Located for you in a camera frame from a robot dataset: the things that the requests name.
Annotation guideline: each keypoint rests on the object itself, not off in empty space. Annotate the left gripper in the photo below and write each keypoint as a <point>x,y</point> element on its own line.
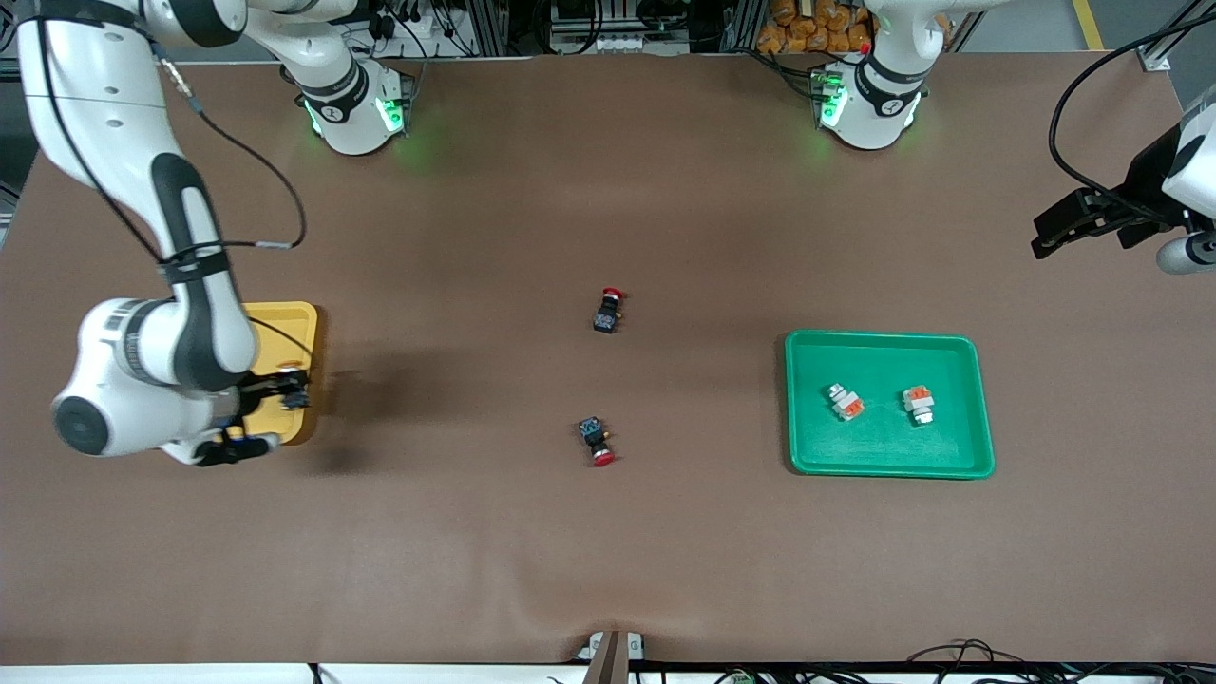
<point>1143,180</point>

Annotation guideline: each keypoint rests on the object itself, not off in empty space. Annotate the yellow push button switch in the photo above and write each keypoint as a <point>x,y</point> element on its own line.
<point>296,400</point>

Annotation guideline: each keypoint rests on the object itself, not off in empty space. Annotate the white orange switch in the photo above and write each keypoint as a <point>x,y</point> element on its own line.
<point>919,404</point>
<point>847,406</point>

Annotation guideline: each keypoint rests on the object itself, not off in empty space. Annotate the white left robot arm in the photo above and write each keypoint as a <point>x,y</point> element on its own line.
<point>869,114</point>

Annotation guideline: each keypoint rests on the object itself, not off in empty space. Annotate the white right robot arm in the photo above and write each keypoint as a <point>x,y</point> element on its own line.
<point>171,361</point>

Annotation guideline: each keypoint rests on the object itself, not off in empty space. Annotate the yellow plastic tray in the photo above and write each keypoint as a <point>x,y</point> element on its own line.
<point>285,332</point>

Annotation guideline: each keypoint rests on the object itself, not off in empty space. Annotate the green plastic tray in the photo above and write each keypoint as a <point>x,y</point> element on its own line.
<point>888,446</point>

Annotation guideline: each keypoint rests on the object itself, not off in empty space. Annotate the pile of orange objects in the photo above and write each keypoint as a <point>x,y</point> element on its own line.
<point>807,24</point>

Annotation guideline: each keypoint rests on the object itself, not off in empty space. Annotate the brown table mat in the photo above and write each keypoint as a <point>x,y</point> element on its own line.
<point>608,551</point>

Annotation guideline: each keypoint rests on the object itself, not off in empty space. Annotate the white power strip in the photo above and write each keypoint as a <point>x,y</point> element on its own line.
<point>608,43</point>

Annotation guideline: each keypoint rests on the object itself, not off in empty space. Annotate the aluminium frame profile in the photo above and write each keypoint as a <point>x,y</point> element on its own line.
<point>1151,59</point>

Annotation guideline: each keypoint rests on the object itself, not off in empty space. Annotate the red push button switch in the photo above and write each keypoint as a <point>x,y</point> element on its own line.
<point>606,315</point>
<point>596,437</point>

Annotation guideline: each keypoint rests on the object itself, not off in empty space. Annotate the metal camera stand bracket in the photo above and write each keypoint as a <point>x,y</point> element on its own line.
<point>608,660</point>

